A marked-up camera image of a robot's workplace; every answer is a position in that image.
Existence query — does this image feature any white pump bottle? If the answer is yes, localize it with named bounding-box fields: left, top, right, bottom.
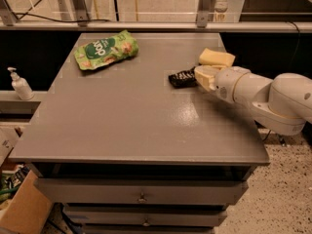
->
left=8, top=67, right=34, bottom=100

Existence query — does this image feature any green chip bag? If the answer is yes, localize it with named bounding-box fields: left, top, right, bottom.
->
left=74, top=30, right=138, bottom=70

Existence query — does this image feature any black cable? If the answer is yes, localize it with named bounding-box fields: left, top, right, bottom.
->
left=13, top=12, right=111, bottom=23

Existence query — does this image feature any yellow sponge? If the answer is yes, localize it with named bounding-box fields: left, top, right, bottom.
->
left=199, top=48, right=235, bottom=67

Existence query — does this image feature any black rxbar chocolate wrapper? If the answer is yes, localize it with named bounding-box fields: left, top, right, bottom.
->
left=168, top=68, right=197, bottom=89

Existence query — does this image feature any grey drawer cabinet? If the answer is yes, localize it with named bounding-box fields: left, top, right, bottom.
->
left=11, top=33, right=269, bottom=234

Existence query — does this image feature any top grey drawer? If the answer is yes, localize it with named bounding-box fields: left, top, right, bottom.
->
left=34, top=178, right=248, bottom=205

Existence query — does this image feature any metal railing frame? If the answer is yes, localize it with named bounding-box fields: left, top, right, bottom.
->
left=0, top=0, right=312, bottom=33

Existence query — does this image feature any grey drawer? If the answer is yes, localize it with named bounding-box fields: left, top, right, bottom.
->
left=34, top=178, right=248, bottom=205
left=64, top=207, right=227, bottom=227

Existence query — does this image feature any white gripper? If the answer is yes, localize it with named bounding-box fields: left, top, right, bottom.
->
left=195, top=65, right=251, bottom=103

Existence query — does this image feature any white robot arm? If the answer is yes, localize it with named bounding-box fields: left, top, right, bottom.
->
left=194, top=65, right=312, bottom=136

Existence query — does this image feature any cardboard box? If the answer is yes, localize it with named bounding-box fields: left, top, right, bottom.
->
left=0, top=172, right=53, bottom=234

